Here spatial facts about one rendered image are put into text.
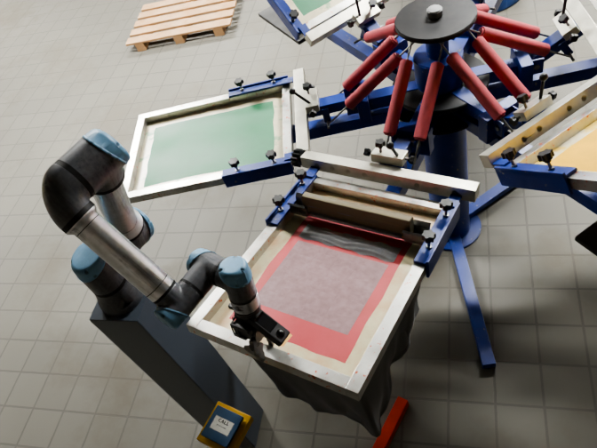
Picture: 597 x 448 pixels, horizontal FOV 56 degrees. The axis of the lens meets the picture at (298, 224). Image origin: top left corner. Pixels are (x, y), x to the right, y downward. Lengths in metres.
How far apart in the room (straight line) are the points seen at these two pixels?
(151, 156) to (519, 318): 1.92
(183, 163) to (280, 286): 1.00
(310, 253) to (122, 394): 1.67
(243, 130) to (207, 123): 0.22
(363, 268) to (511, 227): 1.55
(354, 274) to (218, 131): 1.17
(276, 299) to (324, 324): 0.19
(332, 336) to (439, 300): 1.38
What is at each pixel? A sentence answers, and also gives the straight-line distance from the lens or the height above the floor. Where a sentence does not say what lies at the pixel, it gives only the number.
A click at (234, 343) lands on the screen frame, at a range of 1.68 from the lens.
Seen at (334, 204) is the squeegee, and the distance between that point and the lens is 1.93.
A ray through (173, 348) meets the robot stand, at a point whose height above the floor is 0.95.
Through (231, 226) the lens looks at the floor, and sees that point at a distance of 3.60.
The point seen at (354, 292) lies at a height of 1.08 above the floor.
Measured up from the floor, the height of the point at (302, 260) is 1.07.
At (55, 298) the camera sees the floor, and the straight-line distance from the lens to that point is 3.91.
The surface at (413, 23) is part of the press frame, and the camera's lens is 2.33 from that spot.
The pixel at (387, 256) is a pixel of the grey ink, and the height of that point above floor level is 1.06.
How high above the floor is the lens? 2.56
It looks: 48 degrees down
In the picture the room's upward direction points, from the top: 22 degrees counter-clockwise
